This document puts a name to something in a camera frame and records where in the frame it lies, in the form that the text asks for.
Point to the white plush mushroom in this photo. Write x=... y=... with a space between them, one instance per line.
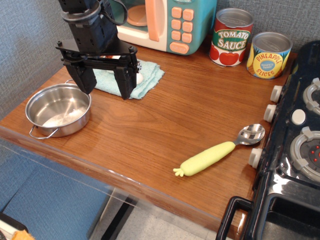
x=139 y=76

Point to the pineapple slices can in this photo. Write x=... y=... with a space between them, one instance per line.
x=268 y=55

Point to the teal toy microwave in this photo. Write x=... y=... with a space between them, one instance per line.
x=173 y=26

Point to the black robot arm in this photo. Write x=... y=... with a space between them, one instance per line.
x=95 y=45

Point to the spoon with yellow handle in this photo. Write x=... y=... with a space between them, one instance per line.
x=249 y=135

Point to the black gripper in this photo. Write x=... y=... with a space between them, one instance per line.
x=80 y=65

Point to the tomato sauce can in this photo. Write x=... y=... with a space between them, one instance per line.
x=231 y=33

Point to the stainless steel pot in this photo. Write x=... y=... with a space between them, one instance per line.
x=58 y=111

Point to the black toy stove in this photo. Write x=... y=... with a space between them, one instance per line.
x=286 y=189

